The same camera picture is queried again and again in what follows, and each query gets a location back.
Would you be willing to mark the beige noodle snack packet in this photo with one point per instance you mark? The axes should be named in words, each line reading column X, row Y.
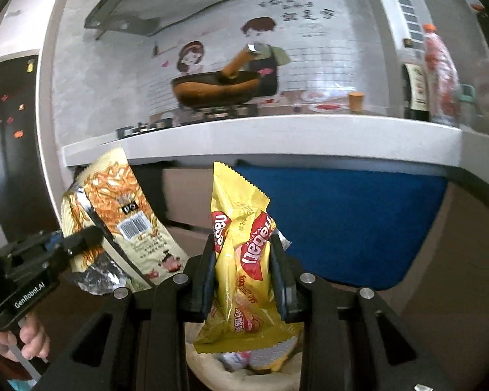
column 110, row 195

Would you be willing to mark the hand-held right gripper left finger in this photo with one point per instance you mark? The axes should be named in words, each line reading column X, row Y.
column 205, row 277

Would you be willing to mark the dark sauce bottle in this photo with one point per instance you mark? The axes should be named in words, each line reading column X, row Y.
column 417, row 89

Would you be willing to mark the person's left hand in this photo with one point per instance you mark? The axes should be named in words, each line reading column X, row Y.
column 34, row 342

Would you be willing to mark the black fridge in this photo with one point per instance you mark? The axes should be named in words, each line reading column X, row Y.
column 12, row 150

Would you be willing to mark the black gas stove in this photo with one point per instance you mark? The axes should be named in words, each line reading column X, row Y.
column 146, row 128

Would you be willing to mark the black cloth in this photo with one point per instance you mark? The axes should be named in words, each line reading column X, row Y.
column 150, row 195

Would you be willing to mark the plastic bottle orange cap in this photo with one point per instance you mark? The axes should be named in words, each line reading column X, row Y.
column 440, row 73

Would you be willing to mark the small teal container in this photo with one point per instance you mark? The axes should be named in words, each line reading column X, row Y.
column 468, row 93

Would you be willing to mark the brown wok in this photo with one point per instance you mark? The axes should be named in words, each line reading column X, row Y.
column 212, row 89

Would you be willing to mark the blue towel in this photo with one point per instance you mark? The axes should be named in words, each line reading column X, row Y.
column 350, row 228

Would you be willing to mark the small orange cup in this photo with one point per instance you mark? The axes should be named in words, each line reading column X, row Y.
column 356, row 104

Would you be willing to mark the grey range hood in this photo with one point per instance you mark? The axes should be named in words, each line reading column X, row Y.
column 167, row 4

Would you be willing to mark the cartoon couple wall sticker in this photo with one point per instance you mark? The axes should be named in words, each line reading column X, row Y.
column 191, row 55

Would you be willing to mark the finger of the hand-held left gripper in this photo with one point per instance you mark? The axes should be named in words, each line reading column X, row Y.
column 85, row 238
column 53, row 239

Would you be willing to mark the yellow wafer packet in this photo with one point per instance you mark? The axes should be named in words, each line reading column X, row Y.
column 236, row 220

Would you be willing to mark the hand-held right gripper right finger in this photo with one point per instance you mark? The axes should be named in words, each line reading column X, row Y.
column 279, row 277

